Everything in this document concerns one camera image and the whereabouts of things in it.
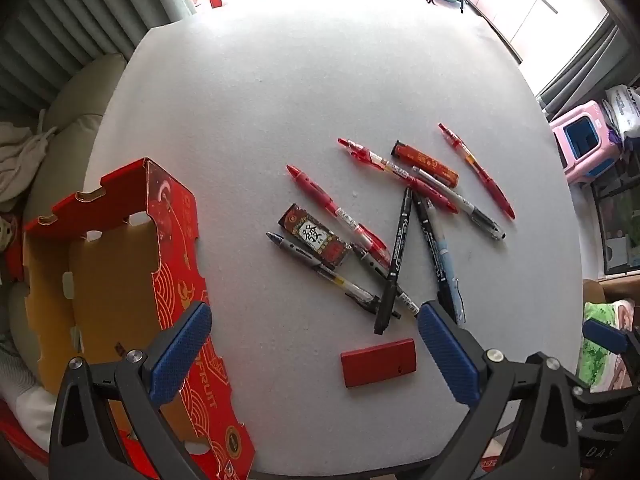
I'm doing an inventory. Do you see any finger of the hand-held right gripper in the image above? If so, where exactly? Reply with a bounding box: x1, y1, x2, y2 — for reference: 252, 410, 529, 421
582, 319, 640, 361

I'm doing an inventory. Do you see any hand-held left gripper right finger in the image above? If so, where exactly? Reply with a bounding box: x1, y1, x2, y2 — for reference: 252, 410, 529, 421
417, 301, 582, 480

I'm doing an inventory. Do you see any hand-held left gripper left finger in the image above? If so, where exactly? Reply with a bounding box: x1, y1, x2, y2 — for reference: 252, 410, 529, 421
48, 301, 217, 480

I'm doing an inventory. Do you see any red case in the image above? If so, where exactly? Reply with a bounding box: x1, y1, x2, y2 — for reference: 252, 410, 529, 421
340, 338, 418, 389

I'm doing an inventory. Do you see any light blue bear-print pen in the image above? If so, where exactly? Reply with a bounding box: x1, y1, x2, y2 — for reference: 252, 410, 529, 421
424, 197, 467, 324

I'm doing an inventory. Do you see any red cardboard box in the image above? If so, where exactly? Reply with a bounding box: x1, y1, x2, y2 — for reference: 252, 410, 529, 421
22, 157, 257, 480

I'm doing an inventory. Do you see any black marker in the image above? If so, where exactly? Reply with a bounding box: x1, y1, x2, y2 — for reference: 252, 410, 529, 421
373, 186, 414, 337
411, 192, 460, 322

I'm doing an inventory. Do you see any grey clear-barrel pen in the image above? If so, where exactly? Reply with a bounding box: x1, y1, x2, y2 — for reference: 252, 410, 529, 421
351, 243, 422, 319
265, 231, 402, 319

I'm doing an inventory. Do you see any white and black pen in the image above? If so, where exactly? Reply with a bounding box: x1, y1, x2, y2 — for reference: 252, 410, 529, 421
411, 166, 507, 241

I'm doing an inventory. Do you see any red box with chinese character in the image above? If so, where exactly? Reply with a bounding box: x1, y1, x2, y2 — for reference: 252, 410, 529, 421
278, 203, 350, 268

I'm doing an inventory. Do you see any red gel pen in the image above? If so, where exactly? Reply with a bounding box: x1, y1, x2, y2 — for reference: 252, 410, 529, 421
286, 164, 388, 257
438, 122, 517, 221
337, 137, 459, 214

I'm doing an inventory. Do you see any orange refill case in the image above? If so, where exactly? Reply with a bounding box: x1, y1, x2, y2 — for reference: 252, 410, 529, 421
390, 140, 459, 188

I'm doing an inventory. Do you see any green printed pillow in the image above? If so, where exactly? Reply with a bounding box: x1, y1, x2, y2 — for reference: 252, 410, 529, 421
577, 300, 640, 393

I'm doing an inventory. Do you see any brown armchair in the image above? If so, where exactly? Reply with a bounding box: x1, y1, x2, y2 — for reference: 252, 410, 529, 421
582, 279, 640, 306

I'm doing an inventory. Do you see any dark glass cabinet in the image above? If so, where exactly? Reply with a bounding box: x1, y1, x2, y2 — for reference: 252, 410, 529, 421
590, 160, 640, 278

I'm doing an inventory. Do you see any pink plastic stool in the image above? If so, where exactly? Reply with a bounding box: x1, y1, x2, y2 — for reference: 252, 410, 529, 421
550, 100, 623, 186

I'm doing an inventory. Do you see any white plastic bag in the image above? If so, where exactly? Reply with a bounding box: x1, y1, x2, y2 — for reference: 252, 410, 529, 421
602, 84, 640, 138

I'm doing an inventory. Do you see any beige clothing pile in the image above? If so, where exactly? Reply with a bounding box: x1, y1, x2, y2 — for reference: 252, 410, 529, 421
0, 121, 58, 201

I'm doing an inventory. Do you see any pale green sofa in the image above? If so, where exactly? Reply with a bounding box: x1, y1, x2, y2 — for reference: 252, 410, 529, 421
0, 52, 128, 411

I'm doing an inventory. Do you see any grey curtain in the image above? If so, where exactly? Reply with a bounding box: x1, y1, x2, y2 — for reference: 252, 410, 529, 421
535, 10, 640, 111

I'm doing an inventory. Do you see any grey-green curtain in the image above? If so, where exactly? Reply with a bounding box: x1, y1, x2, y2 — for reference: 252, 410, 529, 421
0, 0, 201, 126

